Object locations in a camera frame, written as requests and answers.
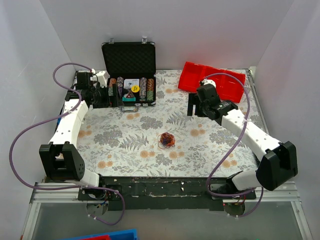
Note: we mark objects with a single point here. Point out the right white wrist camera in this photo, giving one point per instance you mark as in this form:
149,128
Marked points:
208,82

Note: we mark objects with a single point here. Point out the floral table mat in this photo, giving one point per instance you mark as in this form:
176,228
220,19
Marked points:
115,143

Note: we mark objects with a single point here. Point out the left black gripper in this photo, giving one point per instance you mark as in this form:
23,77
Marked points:
114,94

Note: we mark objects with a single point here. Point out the blue plastic bin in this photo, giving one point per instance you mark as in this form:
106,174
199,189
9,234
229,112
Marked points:
130,234

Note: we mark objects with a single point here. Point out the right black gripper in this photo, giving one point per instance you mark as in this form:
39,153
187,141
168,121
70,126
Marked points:
194,105

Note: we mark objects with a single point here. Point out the orange purple wire ball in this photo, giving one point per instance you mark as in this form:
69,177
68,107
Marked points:
166,140

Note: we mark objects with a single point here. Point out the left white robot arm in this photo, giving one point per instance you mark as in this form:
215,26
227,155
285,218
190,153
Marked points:
60,157

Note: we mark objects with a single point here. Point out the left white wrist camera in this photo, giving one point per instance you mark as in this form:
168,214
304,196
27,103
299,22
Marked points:
100,77

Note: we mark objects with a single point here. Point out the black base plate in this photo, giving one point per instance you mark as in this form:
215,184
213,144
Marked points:
160,193

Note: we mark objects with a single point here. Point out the black poker chip case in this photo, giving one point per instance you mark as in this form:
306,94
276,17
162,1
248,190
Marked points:
132,67

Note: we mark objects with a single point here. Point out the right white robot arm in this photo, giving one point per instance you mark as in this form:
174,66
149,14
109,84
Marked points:
277,160

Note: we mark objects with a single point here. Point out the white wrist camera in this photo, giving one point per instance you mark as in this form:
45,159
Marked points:
208,82
100,77

